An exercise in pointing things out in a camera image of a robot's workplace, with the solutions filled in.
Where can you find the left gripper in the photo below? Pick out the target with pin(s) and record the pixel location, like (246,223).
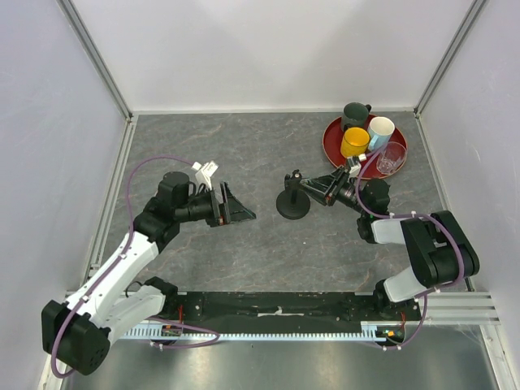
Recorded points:
(230,210)

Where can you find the white and blue mug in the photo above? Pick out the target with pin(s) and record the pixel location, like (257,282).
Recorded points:
(380,130)

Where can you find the aluminium frame post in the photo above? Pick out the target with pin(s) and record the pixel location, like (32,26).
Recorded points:
(468,22)
(82,33)

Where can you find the black phone stand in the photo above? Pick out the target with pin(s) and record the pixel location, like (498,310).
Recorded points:
(293,203)

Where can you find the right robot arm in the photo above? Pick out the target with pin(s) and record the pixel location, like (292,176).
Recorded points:
(440,253)

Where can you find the right aluminium frame post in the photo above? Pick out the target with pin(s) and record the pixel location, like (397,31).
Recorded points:
(468,22)

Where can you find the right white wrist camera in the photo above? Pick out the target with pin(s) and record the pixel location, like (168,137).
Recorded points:
(353,164)

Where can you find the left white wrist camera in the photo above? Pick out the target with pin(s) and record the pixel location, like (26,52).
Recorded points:
(204,172)

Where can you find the yellow mug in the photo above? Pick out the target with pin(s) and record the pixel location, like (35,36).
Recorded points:
(354,142)

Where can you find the grey slotted cable duct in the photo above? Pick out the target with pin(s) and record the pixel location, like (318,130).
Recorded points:
(161,332)

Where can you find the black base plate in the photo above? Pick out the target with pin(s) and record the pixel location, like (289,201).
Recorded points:
(284,312)

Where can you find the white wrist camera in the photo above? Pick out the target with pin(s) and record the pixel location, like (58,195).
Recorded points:
(204,172)
(353,164)

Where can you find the left aluminium frame post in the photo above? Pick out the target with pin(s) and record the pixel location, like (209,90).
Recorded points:
(82,33)

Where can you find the dark green mug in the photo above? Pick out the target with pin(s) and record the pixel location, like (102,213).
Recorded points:
(355,114)

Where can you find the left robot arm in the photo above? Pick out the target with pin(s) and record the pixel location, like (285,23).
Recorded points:
(80,331)

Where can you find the clear glass tumbler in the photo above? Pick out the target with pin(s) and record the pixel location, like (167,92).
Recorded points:
(391,158)

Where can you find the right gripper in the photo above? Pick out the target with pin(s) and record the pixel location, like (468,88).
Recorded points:
(319,187)

